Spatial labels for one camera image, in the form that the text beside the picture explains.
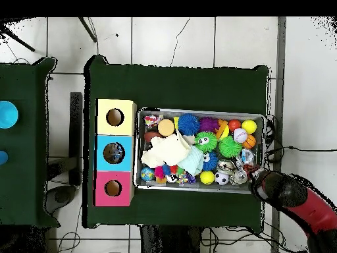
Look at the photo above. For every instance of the purple spiky ball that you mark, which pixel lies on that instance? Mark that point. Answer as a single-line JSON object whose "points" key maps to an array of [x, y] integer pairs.
{"points": [[208, 124]]}

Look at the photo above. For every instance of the white baseball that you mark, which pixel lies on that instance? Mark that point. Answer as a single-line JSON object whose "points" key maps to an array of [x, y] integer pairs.
{"points": [[240, 135]]}

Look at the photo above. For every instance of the blue round bowl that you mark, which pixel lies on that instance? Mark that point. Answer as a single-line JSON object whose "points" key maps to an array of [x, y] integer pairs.
{"points": [[6, 114]]}

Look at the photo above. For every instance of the black stand leg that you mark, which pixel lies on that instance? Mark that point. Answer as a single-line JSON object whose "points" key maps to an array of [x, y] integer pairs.
{"points": [[88, 30], [18, 41]]}

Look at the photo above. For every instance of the blue spiky ball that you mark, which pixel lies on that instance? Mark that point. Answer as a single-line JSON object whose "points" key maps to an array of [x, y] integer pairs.
{"points": [[188, 124]]}

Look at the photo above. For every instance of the green spiky ball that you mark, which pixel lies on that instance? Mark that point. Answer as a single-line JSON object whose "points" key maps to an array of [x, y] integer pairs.
{"points": [[229, 146]]}

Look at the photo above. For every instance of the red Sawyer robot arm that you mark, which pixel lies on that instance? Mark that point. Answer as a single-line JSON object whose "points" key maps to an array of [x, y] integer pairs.
{"points": [[295, 197]]}

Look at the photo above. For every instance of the wooden box with three holes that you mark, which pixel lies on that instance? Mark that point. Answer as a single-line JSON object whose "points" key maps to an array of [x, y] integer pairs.
{"points": [[124, 142]]}

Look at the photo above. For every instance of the green fuzzy ball with eyes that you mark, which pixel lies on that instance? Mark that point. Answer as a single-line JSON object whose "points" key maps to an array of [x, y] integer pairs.
{"points": [[205, 141]]}

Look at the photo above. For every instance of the clear plastic bottle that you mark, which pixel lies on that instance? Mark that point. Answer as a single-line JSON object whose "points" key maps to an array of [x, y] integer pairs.
{"points": [[114, 153], [247, 156]]}

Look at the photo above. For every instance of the pale yellow knitted cloth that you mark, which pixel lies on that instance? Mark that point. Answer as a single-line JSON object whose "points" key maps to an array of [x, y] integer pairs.
{"points": [[164, 150]]}

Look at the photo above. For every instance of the yellow ball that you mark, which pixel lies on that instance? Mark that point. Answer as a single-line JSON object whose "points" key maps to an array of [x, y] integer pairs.
{"points": [[207, 177], [249, 126]]}

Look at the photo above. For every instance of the clear mesh bin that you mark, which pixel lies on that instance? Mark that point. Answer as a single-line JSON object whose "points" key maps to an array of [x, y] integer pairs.
{"points": [[158, 185]]}

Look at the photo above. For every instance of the dark grey stand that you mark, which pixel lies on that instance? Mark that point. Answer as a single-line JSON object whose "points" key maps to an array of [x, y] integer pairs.
{"points": [[76, 137]]}

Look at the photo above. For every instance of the orange round disc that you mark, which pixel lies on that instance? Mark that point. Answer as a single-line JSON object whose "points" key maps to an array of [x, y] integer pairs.
{"points": [[166, 127]]}

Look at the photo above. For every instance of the small blue cup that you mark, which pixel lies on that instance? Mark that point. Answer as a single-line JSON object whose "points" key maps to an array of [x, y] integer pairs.
{"points": [[2, 157]]}

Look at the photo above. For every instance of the mint green knitted cloth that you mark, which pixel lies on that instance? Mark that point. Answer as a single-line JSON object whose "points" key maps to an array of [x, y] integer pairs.
{"points": [[192, 161]]}

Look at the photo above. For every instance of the dark green side table cloth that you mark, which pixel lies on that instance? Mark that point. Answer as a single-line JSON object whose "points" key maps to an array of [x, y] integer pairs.
{"points": [[26, 184]]}

